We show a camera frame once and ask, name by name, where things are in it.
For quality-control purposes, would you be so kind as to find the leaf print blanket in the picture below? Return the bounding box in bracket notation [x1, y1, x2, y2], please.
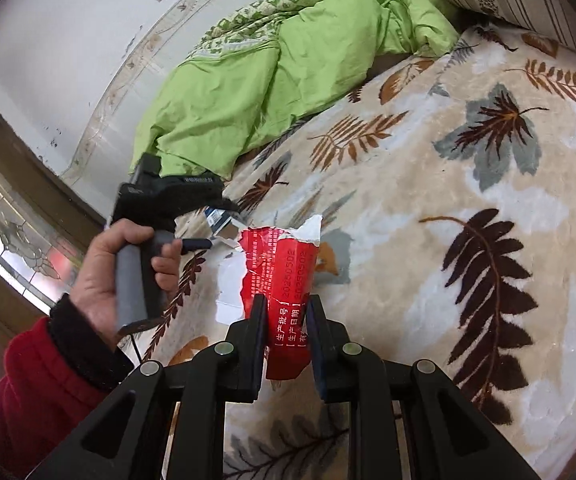
[138, 22, 576, 480]

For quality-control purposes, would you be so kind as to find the white and blue small box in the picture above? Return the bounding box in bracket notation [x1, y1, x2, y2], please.
[203, 205, 249, 251]

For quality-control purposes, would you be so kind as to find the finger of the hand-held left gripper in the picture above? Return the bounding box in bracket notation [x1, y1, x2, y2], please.
[203, 197, 241, 216]
[178, 237, 214, 253]

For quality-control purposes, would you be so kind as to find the torn white carton piece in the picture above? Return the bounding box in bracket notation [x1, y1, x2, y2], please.
[214, 252, 249, 326]

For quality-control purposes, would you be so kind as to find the green quilt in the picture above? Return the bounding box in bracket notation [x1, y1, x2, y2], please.
[130, 0, 461, 181]

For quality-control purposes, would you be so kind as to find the stained glass door panel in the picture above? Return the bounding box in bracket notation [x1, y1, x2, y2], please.
[0, 180, 76, 311]

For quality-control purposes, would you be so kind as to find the person's left hand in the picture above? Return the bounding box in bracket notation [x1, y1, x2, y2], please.
[70, 220, 184, 348]

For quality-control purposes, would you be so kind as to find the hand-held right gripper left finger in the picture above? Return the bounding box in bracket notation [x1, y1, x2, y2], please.
[28, 292, 269, 480]

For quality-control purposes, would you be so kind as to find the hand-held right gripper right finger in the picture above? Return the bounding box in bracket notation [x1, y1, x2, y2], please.
[305, 294, 541, 480]

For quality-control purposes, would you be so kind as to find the brown wooden door frame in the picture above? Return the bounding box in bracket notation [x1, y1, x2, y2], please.
[0, 60, 114, 411]

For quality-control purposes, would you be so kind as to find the person's left forearm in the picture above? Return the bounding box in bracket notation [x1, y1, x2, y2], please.
[0, 295, 136, 480]

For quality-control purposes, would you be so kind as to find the red plastic wrapper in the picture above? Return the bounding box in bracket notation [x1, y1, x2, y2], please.
[238, 214, 324, 381]

